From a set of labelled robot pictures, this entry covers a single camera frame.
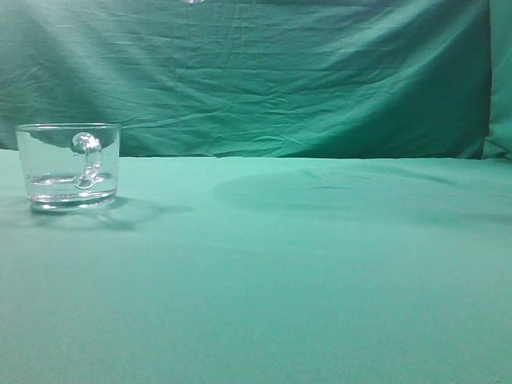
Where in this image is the green table cloth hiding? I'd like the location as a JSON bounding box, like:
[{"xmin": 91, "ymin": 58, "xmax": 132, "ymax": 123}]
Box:
[{"xmin": 1, "ymin": 150, "xmax": 511, "ymax": 383}]

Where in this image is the green backdrop cloth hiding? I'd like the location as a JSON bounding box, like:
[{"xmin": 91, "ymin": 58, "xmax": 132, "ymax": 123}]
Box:
[{"xmin": 1, "ymin": 1, "xmax": 511, "ymax": 158}]

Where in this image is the clear glass mug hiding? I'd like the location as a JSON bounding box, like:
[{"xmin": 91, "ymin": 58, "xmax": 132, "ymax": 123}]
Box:
[{"xmin": 15, "ymin": 123, "xmax": 121, "ymax": 212}]

